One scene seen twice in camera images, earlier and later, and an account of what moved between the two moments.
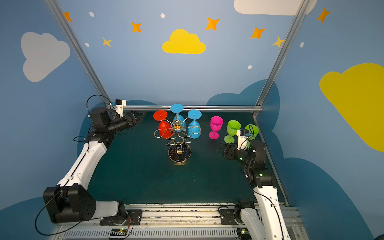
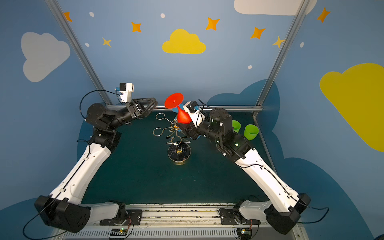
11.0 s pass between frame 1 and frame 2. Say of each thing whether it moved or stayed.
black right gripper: moved
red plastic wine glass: moved
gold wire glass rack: stayed
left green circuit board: stayed
